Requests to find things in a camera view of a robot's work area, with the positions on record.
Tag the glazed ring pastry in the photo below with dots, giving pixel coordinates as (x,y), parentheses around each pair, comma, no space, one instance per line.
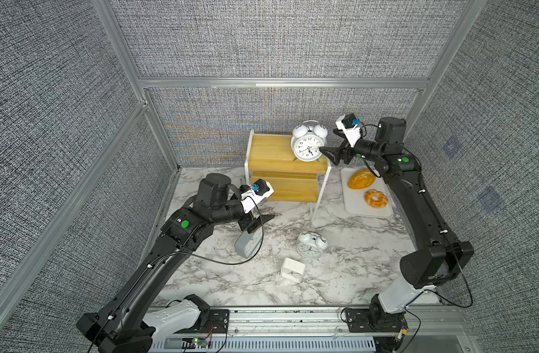
(376,199)

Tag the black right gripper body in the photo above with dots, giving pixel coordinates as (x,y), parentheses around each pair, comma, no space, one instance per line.
(349,151)

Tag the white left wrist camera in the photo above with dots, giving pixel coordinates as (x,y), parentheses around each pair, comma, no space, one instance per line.
(258,192)

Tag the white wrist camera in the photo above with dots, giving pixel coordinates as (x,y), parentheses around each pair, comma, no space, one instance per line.
(350,126)
(258,192)

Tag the yellow wooden two-tier shelf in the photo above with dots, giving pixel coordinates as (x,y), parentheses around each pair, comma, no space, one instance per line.
(270,157)

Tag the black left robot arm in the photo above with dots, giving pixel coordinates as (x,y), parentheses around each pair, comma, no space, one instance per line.
(163,273)

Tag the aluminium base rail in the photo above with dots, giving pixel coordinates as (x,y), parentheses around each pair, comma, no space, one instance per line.
(428,328)

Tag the white twin-bell alarm clock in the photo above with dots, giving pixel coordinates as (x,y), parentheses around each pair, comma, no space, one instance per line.
(307,139)

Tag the white cube digital clock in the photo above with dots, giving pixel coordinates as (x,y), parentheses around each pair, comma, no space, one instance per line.
(293,270)

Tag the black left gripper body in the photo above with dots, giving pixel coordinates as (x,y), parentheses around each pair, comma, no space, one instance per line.
(247,221)

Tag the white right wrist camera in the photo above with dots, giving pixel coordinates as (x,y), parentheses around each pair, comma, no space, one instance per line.
(350,126)

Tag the grey rectangular digital clock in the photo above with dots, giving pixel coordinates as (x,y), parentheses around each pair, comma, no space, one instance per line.
(249,242)

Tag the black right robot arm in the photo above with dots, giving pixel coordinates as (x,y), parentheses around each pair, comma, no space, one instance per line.
(439,257)

